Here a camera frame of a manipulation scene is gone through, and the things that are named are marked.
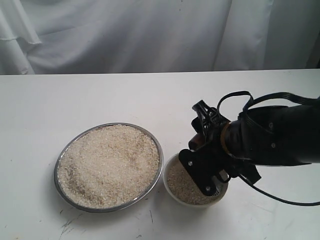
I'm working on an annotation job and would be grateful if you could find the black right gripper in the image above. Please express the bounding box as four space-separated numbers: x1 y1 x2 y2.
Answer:
178 100 261 197

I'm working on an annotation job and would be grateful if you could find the brown wooden cup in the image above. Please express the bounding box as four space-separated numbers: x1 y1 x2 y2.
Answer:
188 133 206 151

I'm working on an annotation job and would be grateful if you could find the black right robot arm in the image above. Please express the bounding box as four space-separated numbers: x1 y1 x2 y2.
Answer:
178 92 320 196

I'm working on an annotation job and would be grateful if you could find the white ceramic bowl of rice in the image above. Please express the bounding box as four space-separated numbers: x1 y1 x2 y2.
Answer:
163 154 228 208

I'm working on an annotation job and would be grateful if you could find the steel plate of rice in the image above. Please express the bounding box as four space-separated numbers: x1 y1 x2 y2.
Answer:
53 122 164 213

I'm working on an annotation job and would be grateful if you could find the white backdrop cloth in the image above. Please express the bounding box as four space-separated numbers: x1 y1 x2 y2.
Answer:
0 0 320 75

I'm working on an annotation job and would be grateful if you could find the black camera cable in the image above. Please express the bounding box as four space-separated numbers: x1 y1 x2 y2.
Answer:
216 90 320 207

